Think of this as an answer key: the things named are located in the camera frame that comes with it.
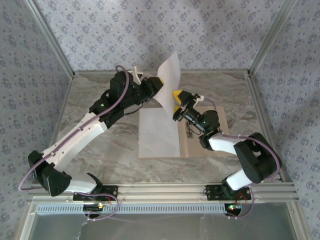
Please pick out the white paper sheet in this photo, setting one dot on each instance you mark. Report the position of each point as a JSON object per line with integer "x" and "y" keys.
{"x": 170, "y": 75}
{"x": 160, "y": 140}

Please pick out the metal folder fastener clip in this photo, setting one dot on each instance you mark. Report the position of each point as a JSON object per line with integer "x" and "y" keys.
{"x": 189, "y": 132}

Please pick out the brown paper folder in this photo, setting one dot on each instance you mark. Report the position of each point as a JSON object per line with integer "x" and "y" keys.
{"x": 192, "y": 151}

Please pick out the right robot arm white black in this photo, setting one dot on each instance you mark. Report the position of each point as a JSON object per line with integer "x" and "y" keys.
{"x": 252, "y": 160}

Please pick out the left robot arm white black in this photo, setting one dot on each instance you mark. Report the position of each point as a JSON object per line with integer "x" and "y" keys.
{"x": 75, "y": 142}

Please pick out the grey metal panel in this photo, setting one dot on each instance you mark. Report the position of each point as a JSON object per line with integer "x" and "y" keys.
{"x": 175, "y": 227}

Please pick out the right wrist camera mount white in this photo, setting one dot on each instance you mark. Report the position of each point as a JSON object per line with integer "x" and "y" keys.
{"x": 198, "y": 99}

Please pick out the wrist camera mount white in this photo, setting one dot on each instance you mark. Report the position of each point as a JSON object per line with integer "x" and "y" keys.
{"x": 198, "y": 99}
{"x": 137, "y": 72}

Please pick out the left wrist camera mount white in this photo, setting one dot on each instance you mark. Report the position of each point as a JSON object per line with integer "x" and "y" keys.
{"x": 137, "y": 72}

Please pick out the aluminium table back rail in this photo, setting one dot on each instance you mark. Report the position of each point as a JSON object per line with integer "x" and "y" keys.
{"x": 212, "y": 72}

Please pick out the aluminium table side rail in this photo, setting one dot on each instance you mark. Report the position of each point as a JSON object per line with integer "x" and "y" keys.
{"x": 258, "y": 100}
{"x": 64, "y": 100}

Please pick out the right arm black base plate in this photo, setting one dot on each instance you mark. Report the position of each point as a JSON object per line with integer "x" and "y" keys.
{"x": 212, "y": 193}

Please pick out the aluminium mounting rail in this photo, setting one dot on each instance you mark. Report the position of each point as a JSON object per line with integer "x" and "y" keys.
{"x": 162, "y": 192}

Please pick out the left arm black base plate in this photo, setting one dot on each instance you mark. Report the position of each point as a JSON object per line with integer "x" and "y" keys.
{"x": 113, "y": 188}

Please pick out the aluminium frame post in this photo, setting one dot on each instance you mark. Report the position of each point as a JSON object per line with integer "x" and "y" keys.
{"x": 270, "y": 37}
{"x": 53, "y": 37}

